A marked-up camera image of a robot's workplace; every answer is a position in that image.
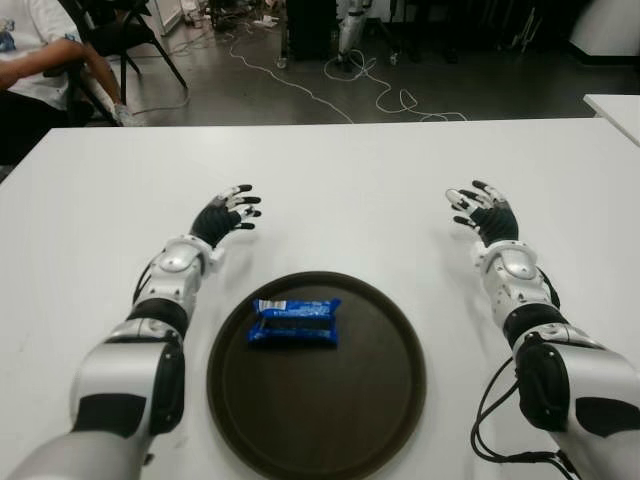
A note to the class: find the blue Oreo cookie package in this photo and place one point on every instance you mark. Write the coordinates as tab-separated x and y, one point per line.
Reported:
295	307

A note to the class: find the black cabinet on casters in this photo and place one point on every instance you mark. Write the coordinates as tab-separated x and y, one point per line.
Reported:
310	30

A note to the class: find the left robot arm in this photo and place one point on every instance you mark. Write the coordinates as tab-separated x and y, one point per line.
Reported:
125	375

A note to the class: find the black wheeled stand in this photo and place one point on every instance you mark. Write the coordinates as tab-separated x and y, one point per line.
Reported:
400	30

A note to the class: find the seated person in white shirt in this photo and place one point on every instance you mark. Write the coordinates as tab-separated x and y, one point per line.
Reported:
30	30

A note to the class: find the white paper scrap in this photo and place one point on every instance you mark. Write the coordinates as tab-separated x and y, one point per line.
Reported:
266	22

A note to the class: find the metal folding stand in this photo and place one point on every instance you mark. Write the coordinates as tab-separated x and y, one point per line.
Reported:
525	35

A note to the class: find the white panel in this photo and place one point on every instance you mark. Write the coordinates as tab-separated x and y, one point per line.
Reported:
167	15

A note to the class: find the black chair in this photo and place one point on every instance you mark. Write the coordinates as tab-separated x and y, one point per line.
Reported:
142	37

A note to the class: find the round dark brown tray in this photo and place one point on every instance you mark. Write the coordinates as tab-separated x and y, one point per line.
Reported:
320	400

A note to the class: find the white side table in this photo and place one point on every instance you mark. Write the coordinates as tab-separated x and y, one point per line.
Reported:
620	112

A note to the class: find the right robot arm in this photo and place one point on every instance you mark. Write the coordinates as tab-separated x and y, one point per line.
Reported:
565	380

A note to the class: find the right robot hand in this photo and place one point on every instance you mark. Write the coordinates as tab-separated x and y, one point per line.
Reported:
495	220

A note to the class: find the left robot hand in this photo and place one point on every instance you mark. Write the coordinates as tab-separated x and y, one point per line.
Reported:
217	220

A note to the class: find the person with bare leg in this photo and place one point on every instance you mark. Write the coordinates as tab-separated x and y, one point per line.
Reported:
105	80

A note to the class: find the silver robot leg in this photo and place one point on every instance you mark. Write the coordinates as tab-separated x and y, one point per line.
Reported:
348	30

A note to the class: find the white cabinet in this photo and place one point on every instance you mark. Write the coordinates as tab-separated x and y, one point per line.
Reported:
610	25

